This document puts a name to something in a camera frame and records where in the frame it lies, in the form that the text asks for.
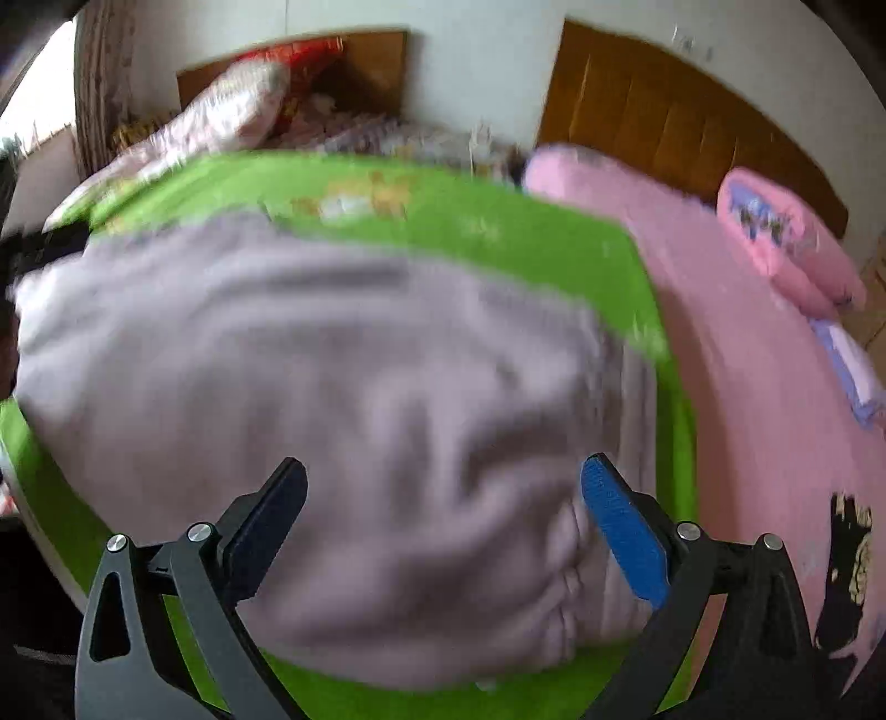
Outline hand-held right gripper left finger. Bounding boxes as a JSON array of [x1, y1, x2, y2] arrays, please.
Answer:
[[75, 457, 309, 720]]

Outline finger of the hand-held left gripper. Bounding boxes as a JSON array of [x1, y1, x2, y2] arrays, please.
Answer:
[[0, 223, 94, 278]]

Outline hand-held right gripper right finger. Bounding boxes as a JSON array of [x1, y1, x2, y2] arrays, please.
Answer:
[[580, 453, 838, 720]]

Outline lilac pants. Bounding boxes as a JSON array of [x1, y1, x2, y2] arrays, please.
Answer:
[[14, 211, 658, 690]]

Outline tiger plush toy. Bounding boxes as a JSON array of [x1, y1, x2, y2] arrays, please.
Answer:
[[114, 117, 167, 150]]

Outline window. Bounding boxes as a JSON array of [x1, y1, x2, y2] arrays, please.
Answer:
[[0, 20, 77, 160]]

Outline pink bed sheet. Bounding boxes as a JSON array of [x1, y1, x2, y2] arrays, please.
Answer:
[[522, 144, 886, 700]]

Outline pink patterned curtain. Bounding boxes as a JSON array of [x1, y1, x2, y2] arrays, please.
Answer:
[[73, 0, 136, 177]]

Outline pink patterned quilt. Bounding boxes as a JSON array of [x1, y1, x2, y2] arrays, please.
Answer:
[[83, 62, 292, 202]]

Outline black floral cloth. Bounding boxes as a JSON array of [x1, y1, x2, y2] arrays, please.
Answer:
[[813, 491, 877, 659]]

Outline purple white folded cloth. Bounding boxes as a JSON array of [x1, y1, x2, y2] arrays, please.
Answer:
[[810, 317, 886, 430]]

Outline red pillow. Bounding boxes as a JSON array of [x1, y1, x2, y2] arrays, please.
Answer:
[[242, 40, 347, 132]]

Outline checked bed sheet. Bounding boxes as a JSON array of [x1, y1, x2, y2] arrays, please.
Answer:
[[277, 104, 416, 155]]

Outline folded pink quilt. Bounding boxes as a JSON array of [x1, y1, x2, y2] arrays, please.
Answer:
[[716, 166, 868, 320]]

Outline green mat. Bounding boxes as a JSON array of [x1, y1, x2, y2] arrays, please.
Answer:
[[0, 148, 700, 720]]

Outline dark wooden headboard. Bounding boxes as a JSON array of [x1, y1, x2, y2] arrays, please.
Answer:
[[176, 29, 409, 129]]

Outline nightstand with floral cover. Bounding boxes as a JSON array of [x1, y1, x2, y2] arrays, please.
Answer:
[[408, 128, 527, 188]]

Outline orange wooden headboard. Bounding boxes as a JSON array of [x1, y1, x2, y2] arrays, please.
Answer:
[[536, 19, 851, 240]]

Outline white wall socket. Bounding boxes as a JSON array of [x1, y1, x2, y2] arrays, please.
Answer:
[[671, 24, 715, 58]]

